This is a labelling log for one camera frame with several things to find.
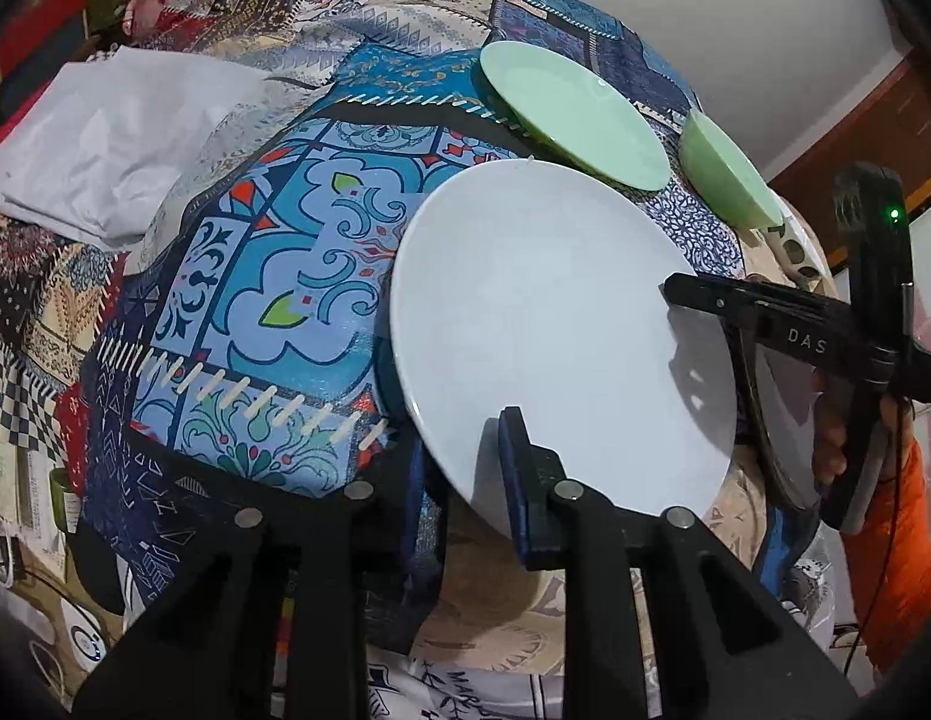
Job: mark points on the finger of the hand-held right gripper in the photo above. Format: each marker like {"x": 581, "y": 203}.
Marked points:
{"x": 728, "y": 298}
{"x": 754, "y": 405}

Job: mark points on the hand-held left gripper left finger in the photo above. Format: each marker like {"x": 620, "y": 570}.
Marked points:
{"x": 419, "y": 525}

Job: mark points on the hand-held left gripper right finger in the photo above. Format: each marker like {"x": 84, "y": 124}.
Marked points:
{"x": 512, "y": 487}

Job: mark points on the green bowl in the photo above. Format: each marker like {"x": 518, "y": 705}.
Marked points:
{"x": 724, "y": 165}

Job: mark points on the white plate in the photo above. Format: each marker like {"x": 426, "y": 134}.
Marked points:
{"x": 540, "y": 315}

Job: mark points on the green plate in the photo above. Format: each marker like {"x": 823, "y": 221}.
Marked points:
{"x": 570, "y": 105}

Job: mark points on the person's right forearm orange sleeve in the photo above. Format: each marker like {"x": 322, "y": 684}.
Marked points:
{"x": 908, "y": 577}

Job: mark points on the person's right hand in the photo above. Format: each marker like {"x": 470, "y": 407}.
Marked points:
{"x": 825, "y": 435}

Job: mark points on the spotted white bowl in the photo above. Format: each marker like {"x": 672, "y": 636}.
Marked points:
{"x": 791, "y": 247}

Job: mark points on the brown wooden door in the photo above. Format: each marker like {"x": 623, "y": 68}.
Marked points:
{"x": 885, "y": 120}

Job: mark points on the patchwork printed blanket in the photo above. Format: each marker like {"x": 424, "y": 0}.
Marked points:
{"x": 285, "y": 277}

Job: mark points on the white cloth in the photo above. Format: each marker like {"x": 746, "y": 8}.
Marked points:
{"x": 97, "y": 142}

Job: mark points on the red box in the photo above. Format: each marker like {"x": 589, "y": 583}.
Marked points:
{"x": 45, "y": 22}

